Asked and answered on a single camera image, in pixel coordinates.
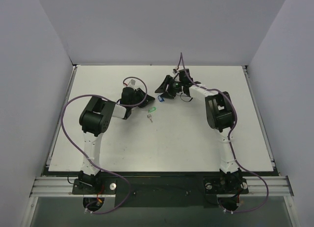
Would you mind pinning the blue key tag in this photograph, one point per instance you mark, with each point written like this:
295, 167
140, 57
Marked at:
160, 99

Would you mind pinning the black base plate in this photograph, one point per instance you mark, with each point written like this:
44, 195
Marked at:
174, 198

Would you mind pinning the silver key on table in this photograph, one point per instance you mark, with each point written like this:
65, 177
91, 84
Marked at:
150, 117

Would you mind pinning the green key tag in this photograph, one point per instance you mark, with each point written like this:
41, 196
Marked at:
152, 109

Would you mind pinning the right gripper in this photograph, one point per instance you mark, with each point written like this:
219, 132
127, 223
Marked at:
169, 86

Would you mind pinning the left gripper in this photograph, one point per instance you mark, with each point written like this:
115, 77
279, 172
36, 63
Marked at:
140, 96

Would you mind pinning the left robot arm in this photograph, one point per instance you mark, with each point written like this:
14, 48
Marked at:
94, 121

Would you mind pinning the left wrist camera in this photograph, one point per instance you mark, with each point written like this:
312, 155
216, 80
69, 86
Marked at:
131, 83

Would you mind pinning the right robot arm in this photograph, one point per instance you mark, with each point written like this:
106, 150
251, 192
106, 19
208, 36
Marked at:
220, 117

